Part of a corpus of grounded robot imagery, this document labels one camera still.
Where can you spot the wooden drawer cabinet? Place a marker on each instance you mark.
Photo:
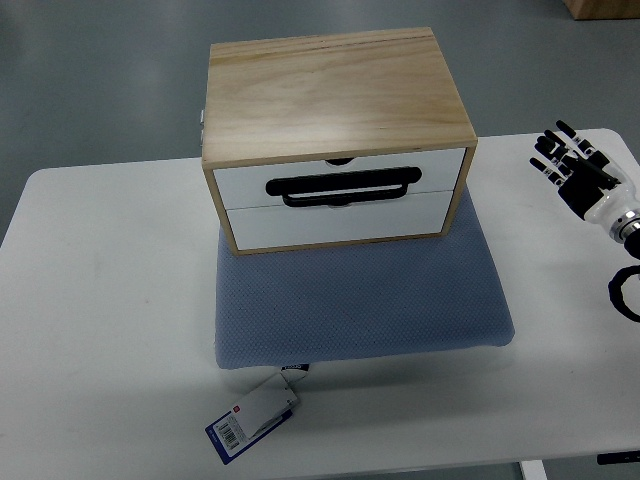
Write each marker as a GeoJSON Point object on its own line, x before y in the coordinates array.
{"type": "Point", "coordinates": [332, 98]}

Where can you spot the white table leg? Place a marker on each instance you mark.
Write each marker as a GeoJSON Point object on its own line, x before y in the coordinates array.
{"type": "Point", "coordinates": [533, 470]}

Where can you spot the black table control panel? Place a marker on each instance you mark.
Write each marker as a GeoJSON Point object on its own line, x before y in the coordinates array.
{"type": "Point", "coordinates": [614, 458]}

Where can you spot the white bottom drawer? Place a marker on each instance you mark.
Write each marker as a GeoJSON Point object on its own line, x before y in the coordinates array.
{"type": "Point", "coordinates": [282, 226]}

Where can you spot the white blue price tag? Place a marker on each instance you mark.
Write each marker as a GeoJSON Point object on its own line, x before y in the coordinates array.
{"type": "Point", "coordinates": [252, 418]}

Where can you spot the white top drawer black handle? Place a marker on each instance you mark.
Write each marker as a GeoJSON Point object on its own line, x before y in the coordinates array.
{"type": "Point", "coordinates": [245, 187]}

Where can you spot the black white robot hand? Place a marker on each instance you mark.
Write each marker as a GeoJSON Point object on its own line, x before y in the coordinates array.
{"type": "Point", "coordinates": [591, 184]}

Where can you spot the cardboard box corner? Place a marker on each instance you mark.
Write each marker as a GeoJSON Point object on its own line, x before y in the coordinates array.
{"type": "Point", "coordinates": [603, 9]}

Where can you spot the robot arm with metal wrist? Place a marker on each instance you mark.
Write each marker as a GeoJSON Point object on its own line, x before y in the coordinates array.
{"type": "Point", "coordinates": [625, 231]}

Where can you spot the blue mesh cushion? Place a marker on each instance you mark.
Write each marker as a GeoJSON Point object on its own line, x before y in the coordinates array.
{"type": "Point", "coordinates": [361, 301]}

